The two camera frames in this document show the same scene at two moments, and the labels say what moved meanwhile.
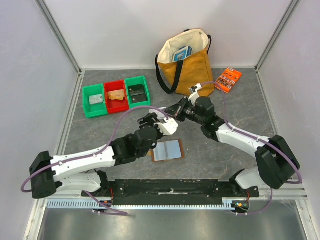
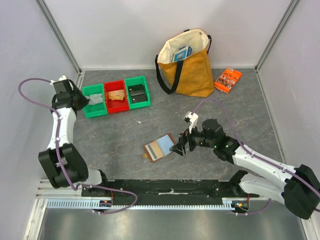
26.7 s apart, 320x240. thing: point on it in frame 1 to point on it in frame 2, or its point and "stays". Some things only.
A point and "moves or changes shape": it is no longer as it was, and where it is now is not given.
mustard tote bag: (183, 61) stays
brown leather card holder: (168, 150) moves or changes shape
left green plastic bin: (97, 109) stays
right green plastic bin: (137, 92) stays
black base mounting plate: (171, 192) stays
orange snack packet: (227, 80) stays
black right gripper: (180, 110) to (186, 142)
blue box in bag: (182, 53) stays
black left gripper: (146, 119) to (84, 101)
